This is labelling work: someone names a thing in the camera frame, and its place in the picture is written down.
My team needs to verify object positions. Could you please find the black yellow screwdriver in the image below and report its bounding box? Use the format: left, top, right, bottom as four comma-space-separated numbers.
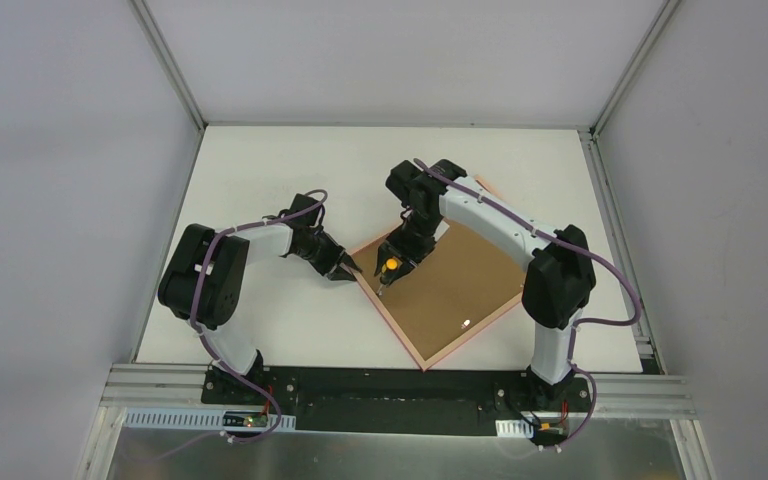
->
376, 257, 401, 296

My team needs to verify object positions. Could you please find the white cable duct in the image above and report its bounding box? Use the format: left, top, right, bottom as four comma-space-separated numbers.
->
495, 419, 534, 439
123, 408, 297, 433

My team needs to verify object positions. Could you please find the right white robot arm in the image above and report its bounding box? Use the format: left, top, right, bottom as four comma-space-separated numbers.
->
375, 159, 596, 410

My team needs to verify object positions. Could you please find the right white cable duct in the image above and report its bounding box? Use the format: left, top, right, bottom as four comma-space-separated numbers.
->
495, 419, 534, 439

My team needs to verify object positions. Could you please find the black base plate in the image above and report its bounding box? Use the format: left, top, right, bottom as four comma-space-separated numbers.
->
201, 366, 591, 436

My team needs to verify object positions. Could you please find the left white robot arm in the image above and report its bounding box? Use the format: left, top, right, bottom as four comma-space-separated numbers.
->
157, 189, 362, 405

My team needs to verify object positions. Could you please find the pink wooden photo frame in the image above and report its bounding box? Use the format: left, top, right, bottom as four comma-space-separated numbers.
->
350, 218, 525, 371

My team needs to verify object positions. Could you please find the left white cable duct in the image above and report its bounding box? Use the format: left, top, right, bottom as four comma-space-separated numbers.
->
123, 408, 297, 433

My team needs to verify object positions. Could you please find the aluminium front rail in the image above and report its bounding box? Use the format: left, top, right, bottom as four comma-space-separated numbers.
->
100, 363, 698, 420

